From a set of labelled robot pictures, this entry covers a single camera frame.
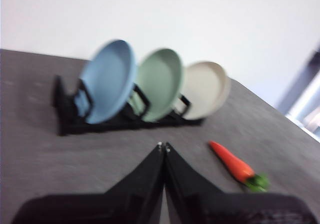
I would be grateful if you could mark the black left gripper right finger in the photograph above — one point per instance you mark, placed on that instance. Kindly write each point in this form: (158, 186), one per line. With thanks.
(212, 206)

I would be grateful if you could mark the orange carrot with green leaves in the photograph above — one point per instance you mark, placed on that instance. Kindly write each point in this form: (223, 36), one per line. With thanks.
(232, 162)

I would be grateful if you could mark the black plate rack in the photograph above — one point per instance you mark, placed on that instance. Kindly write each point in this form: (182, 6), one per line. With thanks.
(67, 119)

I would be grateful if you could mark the green plate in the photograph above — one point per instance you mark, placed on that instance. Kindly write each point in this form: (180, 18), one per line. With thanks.
(160, 84)

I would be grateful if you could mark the blue plate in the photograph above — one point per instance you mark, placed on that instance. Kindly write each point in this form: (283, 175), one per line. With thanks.
(107, 79)

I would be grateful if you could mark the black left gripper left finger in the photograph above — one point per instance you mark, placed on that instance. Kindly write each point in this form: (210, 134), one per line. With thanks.
(120, 206)

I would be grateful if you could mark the beige plate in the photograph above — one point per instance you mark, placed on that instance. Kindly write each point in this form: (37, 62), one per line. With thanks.
(205, 89)

